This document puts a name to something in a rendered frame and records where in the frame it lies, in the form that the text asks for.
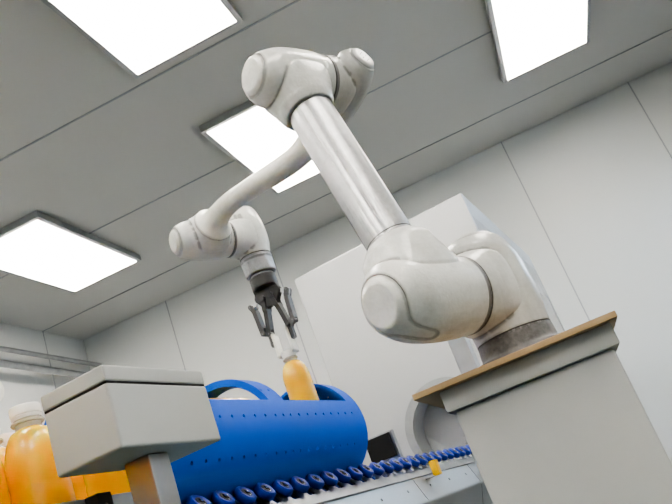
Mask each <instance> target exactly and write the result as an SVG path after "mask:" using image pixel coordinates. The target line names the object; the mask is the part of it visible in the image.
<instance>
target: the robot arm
mask: <svg viewBox="0 0 672 504"><path fill-rule="evenodd" d="M373 68H374V63H373V61H372V59H371V58H370V57H369V56H368V55H367V54H366V53H365V52H364V51H362V50H360V49H357V48H349V49H346V50H343V51H341V52H340V53H339V54H338V56H334V55H322V54H318V53H316V52H313V51H309V50H303V49H297V48H288V47H274V48H268V49H264V50H261V51H259V52H256V53H255V54H254V55H253V56H251V57H250V58H249V59H248V60H247V61H246V63H245V65H244V68H243V71H242V87H243V90H244V92H245V94H246V96H247V98H248V99H249V100H251V101H252V102H253V103H254V104H255V105H257V106H258V107H260V108H264V109H265V110H266V111H267V112H268V113H269V114H271V115H272V116H273V117H274V118H275V119H277V120H278V121H279V122H280V123H281V124H282V125H283V126H285V127H286V128H288V129H290V130H292V131H295V132H296V134H297V135H298V137H297V138H296V140H295V142H294V143H293V144H292V145H291V146H290V147H289V148H288V149H287V150H286V151H285V152H283V153H282V154H281V155H280V156H278V157H277V158H275V159H274V160H272V161H271V162H270V163H268V164H267V165H265V166H264V167H262V168H261V169H259V170H258V171H256V172H255V173H253V174H252V175H250V176H249V177H248V178H246V179H245V180H243V181H242V182H240V183H239V184H237V185H236V186H234V187H233V188H232V189H230V190H229V191H227V192H226V193H225V194H224V195H222V196H221V197H220V198H219V199H218V200H217V201H216V202H215V203H214V204H213V205H212V206H211V207H210V208H209V210H208V209H206V210H201V211H200V212H198V213H197V214H196V215H195V216H194V217H192V218H190V219H189V220H188V221H183V222H181V223H179V224H177V225H176V226H174V227H173V228H172V230H171V232H170V234H169V244H170V247H171V250H172V251H173V253H175V254H176V255H177V256H178V257H180V258H182V259H186V260H191V261H212V260H219V259H223V258H232V259H236V260H239V261H240V263H241V267H242V269H243V272H244V275H245V278H246V280H248V281H250V285H251V288H252V291H253V293H254V295H255V298H254V300H255V302H254V303H253V304H252V305H249V306H248V309H249V310H250V311H251V313H252V314H253V317H254V319H255V322H256V325H257V327H258V330H259V332H260V335H261V336H262V337H268V338H269V341H270V344H271V347H272V348H275V350H276V353H277V356H278V358H279V359H283V358H282V355H281V353H282V352H283V349H282V346H281V343H280V340H279V337H278V335H277V334H275V332H274V325H273V319H272V307H273V306H275V307H276V309H277V311H278V313H279V314H280V316H281V318H282V320H283V322H284V323H285V326H286V327H285V328H284V330H285V333H286V335H287V338H288V341H289V344H290V346H291V349H292V352H299V348H298V346H297V343H296V340H295V338H297V334H296V332H295V329H294V324H295V323H297V322H298V317H297V313H296V310H295V306H294V303H293V300H292V289H291V288H288V287H284V288H281V287H280V286H279V283H278V280H277V277H276V274H275V271H276V266H275V263H274V261H273V258H272V254H271V252H270V243H269V239H268V235H267V232H266V230H265V227H264V225H263V223H262V221H261V219H260V217H259V215H258V214H257V213H256V211H255V210H254V209H253V208H252V207H249V206H244V205H246V204H247V203H249V202H250V201H252V200H254V199H255V198H257V197H258V196H260V195H262V194H263V193H265V192H267V191H268V190H270V189H271V188H273V187H275V186H276V185H278V184H280V183H281V182H283V181H284V180H286V179H288V178H289V177H291V176H292V175H294V174H295V173H297V172H298V171H299V170H301V169H302V168H303V167H305V166H306V165H307V164H308V163H309V162H310V161H311V160H312V161H313V162H314V164H315V166H316V167H317V169H318V171H319V172H320V174H321V176H322V177H323V179H324V181H325V182H326V184H327V186H328V187H329V189H330V191H331V192H332V194H333V196H334V197H335V199H336V201H337V202H338V204H339V206H340V207H341V209H342V211H343V212H344V214H345V216H346V217H347V219H348V221H349V222H350V224H351V226H352V227H353V229H354V231H355V233H356V234H357V236H358V238H359V239H360V241H361V243H362V244H363V246H364V248H365V249H366V251H367V253H366V256H365V260H364V264H363V273H364V275H365V278H364V280H363V284H362V288H361V306H362V310H363V313H364V316H365V318H366V320H367V321H368V323H369V324H370V326H371V327H372V328H373V329H374V330H375V331H376V332H378V333H379V334H381V335H382V336H384V337H386V338H389V339H391V340H394V341H398V342H402V343H409V344H429V343H438V342H444V341H449V340H454V339H458V338H461V337H466V338H468V339H473V341H474V343H475V345H476V347H477V350H478V352H479V355H480V358H481V361H482V364H483V365H485V364H487V363H490V362H492V361H494V360H497V359H499V358H502V357H504V356H506V355H509V354H511V353H514V352H516V351H518V350H521V349H523V348H526V347H528V346H530V345H533V344H535V343H537V342H540V341H542V340H545V339H547V338H549V337H552V336H554V335H557V334H559V333H558V332H557V330H556V329H555V327H554V325H553V324H552V322H551V320H550V318H549V316H548V313H547V311H546V308H545V305H544V302H543V300H542V298H541V295H540V293H539V291H538V289H537V286H536V284H535V282H534V280H533V278H532V276H531V274H530V273H529V271H528V269H527V267H526V265H525V263H524V262H523V260H522V258H521V257H520V255H519V254H518V253H517V251H516V250H515V249H514V248H513V247H512V246H511V245H510V244H509V243H508V242H507V241H506V240H505V239H503V238H502V237H501V236H499V235H497V234H495V233H491V232H488V231H476V232H472V233H469V234H466V235H464V236H462V237H460V238H458V239H457V240H456V241H454V242H453V243H452V244H451V245H450V246H449V247H448V248H447V247H446V246H445V245H444V244H443V243H441V242H440V241H439V240H438V239H437V238H436V237H435V236H434V235H433V234H432V233H431V232H430V231H429V230H427V229H425V228H421V227H417V226H411V224H410V223H409V221H408V219H407V218H406V216H405V215H404V213H403V212H402V210H401V209H400V207H399V206H398V204H397V202H396V201H395V199H394V198H393V196H392V195H391V193H390V192H389V190H388V189H387V187H386V185H385V184H384V182H383V181H382V179H381V178H380V176H379V175H378V173H377V172H376V170H375V168H374V167H373V165H372V164H371V162H370V161H369V159H368V158H367V156H366V155H365V153H364V152H363V150H362V148H361V147H360V145H359V144H358V142H357V141H356V139H355V138H354V136H353V135H352V133H351V131H350V130H349V128H348V127H347V125H346V124H347V123H348V121H349V120H350V119H351V118H352V117H353V116H354V115H355V113H356V112H357V110H358V109H359V107H360V106H361V104H362V102H363V101H364V99H365V97H366V95H367V93H368V91H369V89H370V86H371V83H372V79H373V74H374V69H373ZM281 294H283V295H284V300H285V303H286V307H287V310H288V314H289V315H288V314H287V312H286V310H285V308H284V306H283V303H282V302H281V300H280V299H281ZM258 305H260V306H261V307H262V311H263V314H264V320H265V324H264V321H263V318H262V316H261V313H260V312H259V307H258Z"/></svg>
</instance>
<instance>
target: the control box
mask: <svg viewBox="0 0 672 504"><path fill-rule="evenodd" d="M41 403H42V408H43V411H44V413H45V414H46V415H45V419H46V424H47V428H48V433H49V438H50V442H51V447H52V451H53V456H54V460H55V465H56V470H57V474H58V477H60V478H62V477H71V476H79V475H88V474H97V473H105V472H114V471H122V470H125V465H126V464H127V463H129V462H131V461H134V460H136V459H138V458H140V457H142V456H144V455H146V454H152V453H163V452H167V453H168V456H169V460H170V463H172V462H174V461H176V460H178V459H180V458H183V457H185V456H187V455H189V454H191V453H193V452H196V451H198V450H200V449H202V448H204V447H207V446H209V445H211V444H213V443H215V442H217V441H219V440H220V435H219V432H218V428H217V425H216V422H215V418H214V415H213V412H212V408H211V405H210V401H209V398H208V395H207V391H206V388H205V387H204V380H203V377H202V374H201V372H200V371H187V370H172V369H157V368H142V367H128V366H113V365H100V366H98V367H96V368H94V369H93V370H91V371H89V372H87V373H85V374H83V375H81V376H79V377H77V378H76V379H74V380H72V381H70V382H68V383H66V384H64V385H62V386H61V387H59V388H57V389H55V390H53V391H51V392H49V393H47V394H45V395H44V396H42V397H41Z"/></svg>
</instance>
